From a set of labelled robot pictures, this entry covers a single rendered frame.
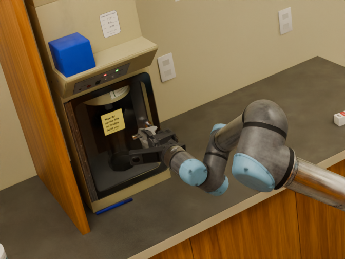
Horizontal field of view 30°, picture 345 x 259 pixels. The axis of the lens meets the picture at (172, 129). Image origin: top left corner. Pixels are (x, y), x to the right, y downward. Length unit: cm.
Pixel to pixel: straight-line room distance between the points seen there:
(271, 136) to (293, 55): 152
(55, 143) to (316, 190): 82
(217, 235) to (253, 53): 101
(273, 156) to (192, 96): 128
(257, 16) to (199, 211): 107
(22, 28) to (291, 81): 144
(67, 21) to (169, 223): 74
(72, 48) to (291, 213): 105
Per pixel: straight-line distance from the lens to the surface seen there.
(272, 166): 162
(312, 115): 268
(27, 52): 191
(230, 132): 187
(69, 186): 212
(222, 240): 231
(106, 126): 218
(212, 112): 278
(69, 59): 194
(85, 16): 205
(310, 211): 252
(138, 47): 206
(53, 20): 201
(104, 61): 201
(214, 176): 199
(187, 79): 281
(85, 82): 202
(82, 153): 218
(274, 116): 165
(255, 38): 296
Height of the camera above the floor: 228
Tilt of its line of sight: 30 degrees down
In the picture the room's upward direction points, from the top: 11 degrees counter-clockwise
